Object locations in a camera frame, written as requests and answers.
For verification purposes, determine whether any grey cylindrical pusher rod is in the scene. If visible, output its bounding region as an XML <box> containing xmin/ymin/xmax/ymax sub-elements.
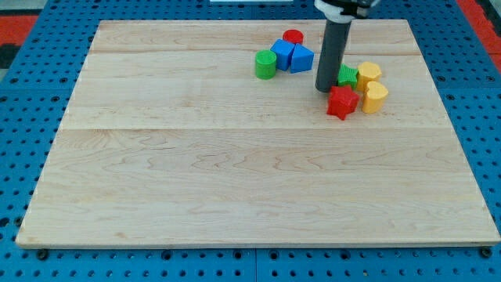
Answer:
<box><xmin>315</xmin><ymin>20</ymin><xmax>351</xmax><ymax>92</ymax></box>

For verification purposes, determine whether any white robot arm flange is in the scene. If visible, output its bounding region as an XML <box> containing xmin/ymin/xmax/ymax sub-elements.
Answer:
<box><xmin>314</xmin><ymin>0</ymin><xmax>380</xmax><ymax>24</ymax></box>

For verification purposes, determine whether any blue triangle block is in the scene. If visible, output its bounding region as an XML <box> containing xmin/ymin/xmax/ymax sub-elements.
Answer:
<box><xmin>290</xmin><ymin>44</ymin><xmax>315</xmax><ymax>74</ymax></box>

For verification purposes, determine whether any yellow hexagon block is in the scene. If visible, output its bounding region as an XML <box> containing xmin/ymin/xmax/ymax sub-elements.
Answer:
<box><xmin>355</xmin><ymin>61</ymin><xmax>382</xmax><ymax>92</ymax></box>

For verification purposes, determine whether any red star block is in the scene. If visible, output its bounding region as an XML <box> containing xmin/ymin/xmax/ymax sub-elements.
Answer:
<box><xmin>326</xmin><ymin>85</ymin><xmax>359</xmax><ymax>121</ymax></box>

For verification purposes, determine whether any yellow heart block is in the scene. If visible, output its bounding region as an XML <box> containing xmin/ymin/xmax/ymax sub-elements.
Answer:
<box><xmin>362</xmin><ymin>81</ymin><xmax>389</xmax><ymax>114</ymax></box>

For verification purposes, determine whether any red cylinder block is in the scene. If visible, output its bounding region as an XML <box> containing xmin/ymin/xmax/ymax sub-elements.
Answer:
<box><xmin>282</xmin><ymin>29</ymin><xmax>304</xmax><ymax>45</ymax></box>

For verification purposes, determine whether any light wooden board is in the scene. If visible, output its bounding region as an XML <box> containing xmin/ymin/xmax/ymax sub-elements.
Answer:
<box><xmin>16</xmin><ymin>20</ymin><xmax>500</xmax><ymax>249</ymax></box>

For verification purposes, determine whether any green cylinder block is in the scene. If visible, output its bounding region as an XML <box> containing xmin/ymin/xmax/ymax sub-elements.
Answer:
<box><xmin>254</xmin><ymin>49</ymin><xmax>277</xmax><ymax>80</ymax></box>

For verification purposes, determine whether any blue cube block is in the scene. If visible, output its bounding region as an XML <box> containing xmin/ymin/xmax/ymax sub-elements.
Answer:
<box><xmin>270</xmin><ymin>39</ymin><xmax>295</xmax><ymax>71</ymax></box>

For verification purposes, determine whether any green star block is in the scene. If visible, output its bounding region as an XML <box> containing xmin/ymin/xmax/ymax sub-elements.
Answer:
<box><xmin>337</xmin><ymin>63</ymin><xmax>359</xmax><ymax>90</ymax></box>

